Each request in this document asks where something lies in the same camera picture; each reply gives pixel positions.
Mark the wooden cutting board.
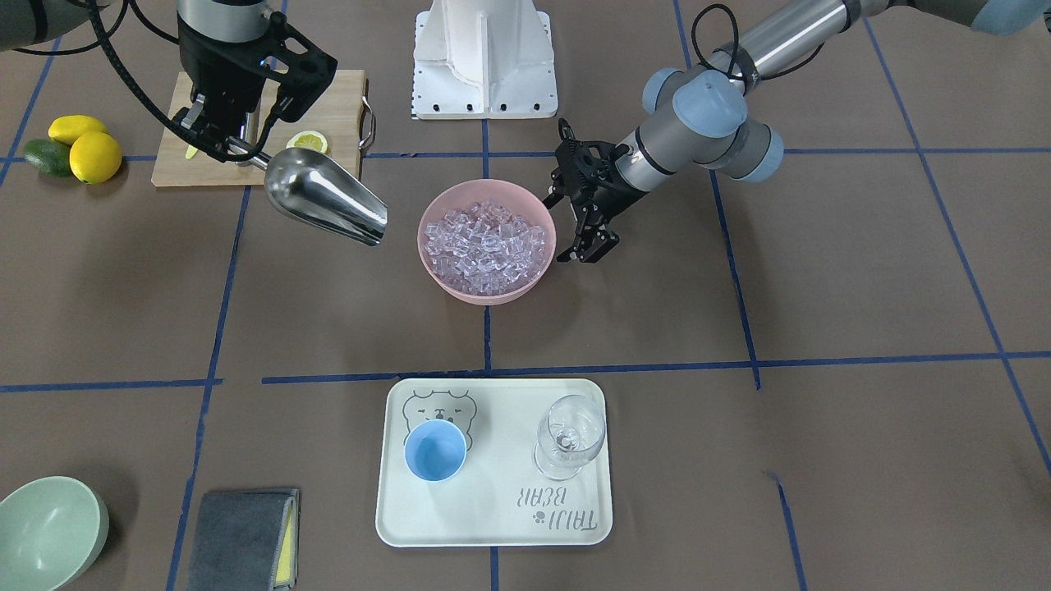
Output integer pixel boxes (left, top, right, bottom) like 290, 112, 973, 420
151, 70, 367, 188

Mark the clear wine glass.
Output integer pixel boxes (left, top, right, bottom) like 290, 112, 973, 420
534, 394, 607, 480

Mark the yellow lemon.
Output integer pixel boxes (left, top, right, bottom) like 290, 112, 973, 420
69, 131, 123, 185
48, 113, 109, 146

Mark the grey folded cloth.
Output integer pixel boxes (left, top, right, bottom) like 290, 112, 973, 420
187, 488, 301, 590

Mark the steel ice scoop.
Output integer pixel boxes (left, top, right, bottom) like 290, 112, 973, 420
250, 147, 388, 247

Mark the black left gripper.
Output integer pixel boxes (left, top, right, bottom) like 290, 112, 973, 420
542, 117, 650, 264

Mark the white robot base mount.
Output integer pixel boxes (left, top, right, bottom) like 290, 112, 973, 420
411, 1, 559, 120

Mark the blue plastic cup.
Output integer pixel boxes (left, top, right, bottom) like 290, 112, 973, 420
404, 419, 468, 483

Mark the cream bear serving tray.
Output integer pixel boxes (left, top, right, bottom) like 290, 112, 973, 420
375, 378, 614, 547

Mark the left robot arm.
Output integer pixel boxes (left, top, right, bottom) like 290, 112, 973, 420
544, 1, 897, 263

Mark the pile of clear ice cubes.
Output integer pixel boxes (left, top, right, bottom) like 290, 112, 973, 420
423, 199, 552, 298

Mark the green lime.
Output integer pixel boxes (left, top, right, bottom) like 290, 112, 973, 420
23, 138, 74, 178

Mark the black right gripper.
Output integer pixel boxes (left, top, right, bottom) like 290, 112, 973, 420
179, 12, 338, 161

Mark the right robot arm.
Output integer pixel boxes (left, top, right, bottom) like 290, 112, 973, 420
2, 1, 337, 164

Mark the half lemon slice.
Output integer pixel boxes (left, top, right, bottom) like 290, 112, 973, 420
286, 131, 329, 154

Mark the green ceramic bowl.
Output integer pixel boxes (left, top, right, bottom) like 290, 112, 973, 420
1, 475, 109, 590

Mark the pink bowl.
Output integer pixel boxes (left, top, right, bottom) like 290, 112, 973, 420
418, 179, 556, 305

